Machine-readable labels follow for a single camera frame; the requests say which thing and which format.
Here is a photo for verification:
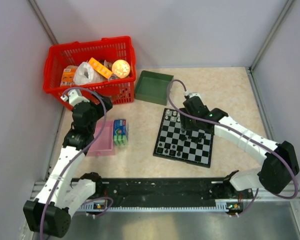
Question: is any blue green packaged item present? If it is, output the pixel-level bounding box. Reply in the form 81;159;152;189
113;119;129;146

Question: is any white plastic bag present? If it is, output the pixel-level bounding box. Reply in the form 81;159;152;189
73;62;102;86

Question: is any dark green open box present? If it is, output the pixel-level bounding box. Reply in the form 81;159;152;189
134;70;174;106

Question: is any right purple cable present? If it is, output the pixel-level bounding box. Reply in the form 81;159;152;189
166;79;299;218

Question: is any orange punched cardboard box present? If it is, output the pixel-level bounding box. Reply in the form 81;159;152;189
88;57;113;80

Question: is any red plastic shopping basket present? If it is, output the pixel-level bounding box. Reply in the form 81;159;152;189
43;36;137;111

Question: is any white slotted cable duct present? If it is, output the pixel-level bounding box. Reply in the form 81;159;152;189
79;199;243;213

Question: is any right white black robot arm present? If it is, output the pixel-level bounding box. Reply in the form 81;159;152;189
183;91;300;198

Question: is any black white chess board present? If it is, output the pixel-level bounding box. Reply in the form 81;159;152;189
153;108;214;168

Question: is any pink open drawer box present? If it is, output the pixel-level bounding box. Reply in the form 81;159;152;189
86;120;115;157

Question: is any orange round ball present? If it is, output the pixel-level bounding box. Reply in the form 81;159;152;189
111;59;131;79

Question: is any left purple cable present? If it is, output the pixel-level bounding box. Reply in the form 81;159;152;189
39;86;114;240

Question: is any small orange carton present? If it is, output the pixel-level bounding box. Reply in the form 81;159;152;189
60;65;78;87

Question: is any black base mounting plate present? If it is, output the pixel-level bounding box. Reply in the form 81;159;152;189
72;176;255;208

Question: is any purple cable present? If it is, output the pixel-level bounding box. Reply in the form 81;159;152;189
39;86;114;240
166;79;299;218

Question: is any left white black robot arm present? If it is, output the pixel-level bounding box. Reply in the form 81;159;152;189
23;86;113;240

